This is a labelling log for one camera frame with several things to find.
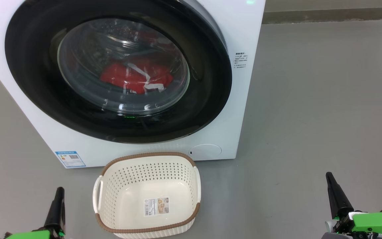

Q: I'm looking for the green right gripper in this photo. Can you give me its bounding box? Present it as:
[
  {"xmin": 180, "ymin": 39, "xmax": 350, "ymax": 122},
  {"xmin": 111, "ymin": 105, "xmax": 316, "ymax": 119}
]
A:
[{"xmin": 322, "ymin": 172, "xmax": 382, "ymax": 239}]

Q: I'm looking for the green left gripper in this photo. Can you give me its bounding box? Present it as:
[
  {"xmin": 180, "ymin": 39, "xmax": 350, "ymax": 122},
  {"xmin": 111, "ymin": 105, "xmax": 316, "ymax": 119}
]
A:
[{"xmin": 5, "ymin": 187, "xmax": 66, "ymax": 239}]

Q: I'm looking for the black round glass washer door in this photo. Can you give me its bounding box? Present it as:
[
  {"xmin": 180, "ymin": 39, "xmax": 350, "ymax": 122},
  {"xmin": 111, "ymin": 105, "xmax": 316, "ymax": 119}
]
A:
[{"xmin": 5, "ymin": 0, "xmax": 233, "ymax": 144}]

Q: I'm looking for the red garment with white stripes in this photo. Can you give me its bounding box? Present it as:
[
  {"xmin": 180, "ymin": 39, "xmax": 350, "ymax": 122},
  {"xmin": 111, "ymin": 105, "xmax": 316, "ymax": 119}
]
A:
[{"xmin": 100, "ymin": 61, "xmax": 174, "ymax": 94}]

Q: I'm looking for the cream laundry basket brown rim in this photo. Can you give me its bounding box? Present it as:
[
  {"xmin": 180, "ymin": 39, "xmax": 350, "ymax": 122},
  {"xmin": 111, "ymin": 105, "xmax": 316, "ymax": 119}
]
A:
[{"xmin": 93, "ymin": 152, "xmax": 201, "ymax": 239}]

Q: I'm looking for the printed product label sticker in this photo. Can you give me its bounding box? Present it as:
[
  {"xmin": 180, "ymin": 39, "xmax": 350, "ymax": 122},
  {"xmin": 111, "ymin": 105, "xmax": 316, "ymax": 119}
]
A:
[{"xmin": 144, "ymin": 197, "xmax": 170, "ymax": 216}]

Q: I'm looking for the white front-load washing machine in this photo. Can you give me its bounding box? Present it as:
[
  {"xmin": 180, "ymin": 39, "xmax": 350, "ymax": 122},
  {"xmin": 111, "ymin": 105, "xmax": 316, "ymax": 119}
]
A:
[{"xmin": 0, "ymin": 0, "xmax": 266, "ymax": 169}]

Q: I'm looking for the round white filter cover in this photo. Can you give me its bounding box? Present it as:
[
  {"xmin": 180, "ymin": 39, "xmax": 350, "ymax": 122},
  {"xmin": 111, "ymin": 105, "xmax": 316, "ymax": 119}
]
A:
[{"xmin": 191, "ymin": 144, "xmax": 222, "ymax": 160}]

